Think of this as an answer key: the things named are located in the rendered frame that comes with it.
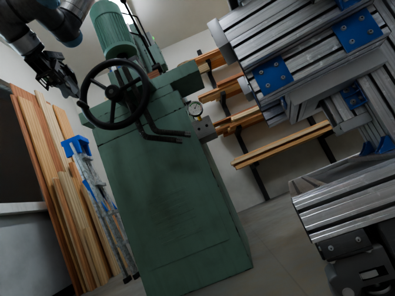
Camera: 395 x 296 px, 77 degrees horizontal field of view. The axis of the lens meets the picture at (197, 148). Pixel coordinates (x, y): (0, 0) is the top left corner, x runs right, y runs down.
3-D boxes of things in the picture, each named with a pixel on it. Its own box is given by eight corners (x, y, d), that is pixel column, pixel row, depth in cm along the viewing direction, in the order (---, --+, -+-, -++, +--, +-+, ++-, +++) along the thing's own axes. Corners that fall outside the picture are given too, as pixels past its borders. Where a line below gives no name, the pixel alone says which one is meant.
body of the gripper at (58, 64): (48, 93, 82) (16, 61, 73) (52, 79, 87) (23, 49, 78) (69, 83, 81) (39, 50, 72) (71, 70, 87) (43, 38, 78)
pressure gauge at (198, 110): (192, 121, 102) (184, 104, 103) (194, 124, 105) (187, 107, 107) (206, 115, 101) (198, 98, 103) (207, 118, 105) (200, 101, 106)
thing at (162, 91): (94, 127, 115) (92, 120, 116) (116, 136, 136) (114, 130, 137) (173, 91, 112) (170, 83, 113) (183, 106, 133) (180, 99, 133)
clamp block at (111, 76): (112, 91, 106) (106, 73, 108) (126, 101, 119) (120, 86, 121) (143, 76, 105) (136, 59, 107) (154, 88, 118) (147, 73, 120)
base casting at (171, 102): (96, 147, 114) (90, 129, 116) (143, 160, 170) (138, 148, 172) (185, 106, 110) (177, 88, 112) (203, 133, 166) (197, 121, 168)
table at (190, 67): (67, 120, 107) (63, 107, 109) (104, 134, 137) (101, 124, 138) (196, 59, 102) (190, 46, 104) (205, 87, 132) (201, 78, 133)
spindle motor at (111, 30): (99, 54, 130) (81, 7, 136) (115, 70, 147) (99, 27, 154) (129, 40, 129) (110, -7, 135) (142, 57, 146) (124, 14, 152)
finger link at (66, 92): (70, 108, 90) (50, 89, 83) (72, 99, 94) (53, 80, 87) (78, 105, 89) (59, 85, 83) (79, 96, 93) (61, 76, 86)
